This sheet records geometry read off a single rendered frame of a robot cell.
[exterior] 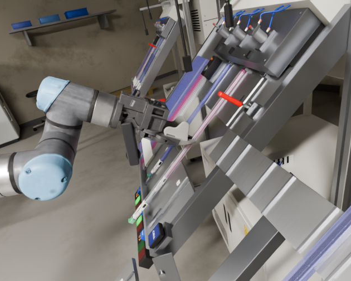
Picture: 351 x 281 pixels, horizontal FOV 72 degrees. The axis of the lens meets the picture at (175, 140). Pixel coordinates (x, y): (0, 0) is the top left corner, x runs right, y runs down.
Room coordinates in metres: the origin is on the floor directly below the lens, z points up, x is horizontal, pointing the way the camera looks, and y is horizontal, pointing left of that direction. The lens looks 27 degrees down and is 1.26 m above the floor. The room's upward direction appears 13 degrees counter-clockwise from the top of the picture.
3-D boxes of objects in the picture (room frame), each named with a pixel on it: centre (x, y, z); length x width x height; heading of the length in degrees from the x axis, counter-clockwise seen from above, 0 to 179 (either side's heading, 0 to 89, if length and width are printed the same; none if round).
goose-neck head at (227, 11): (0.58, -0.18, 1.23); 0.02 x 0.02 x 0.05
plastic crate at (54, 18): (4.62, 1.56, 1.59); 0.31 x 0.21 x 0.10; 118
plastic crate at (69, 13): (4.83, 1.16, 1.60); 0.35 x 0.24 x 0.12; 118
